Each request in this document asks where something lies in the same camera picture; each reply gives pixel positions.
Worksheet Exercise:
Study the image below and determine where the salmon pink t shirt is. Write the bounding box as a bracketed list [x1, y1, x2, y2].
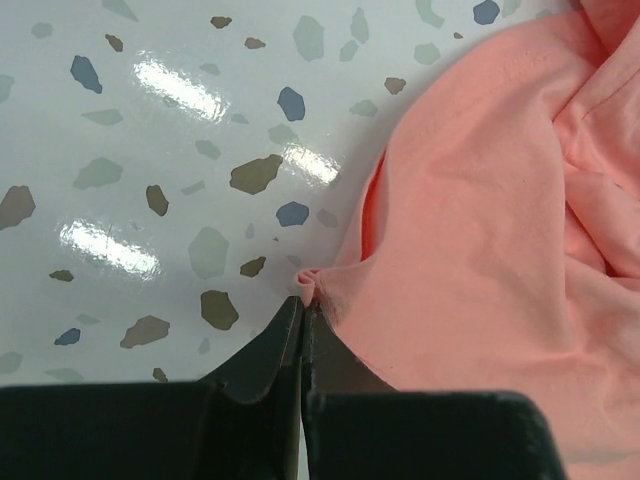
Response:
[297, 1, 639, 479]

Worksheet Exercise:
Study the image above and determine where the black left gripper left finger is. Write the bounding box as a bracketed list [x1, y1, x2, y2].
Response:
[1, 297, 304, 479]

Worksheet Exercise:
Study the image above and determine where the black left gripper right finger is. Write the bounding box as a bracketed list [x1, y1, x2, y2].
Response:
[302, 304, 567, 479]

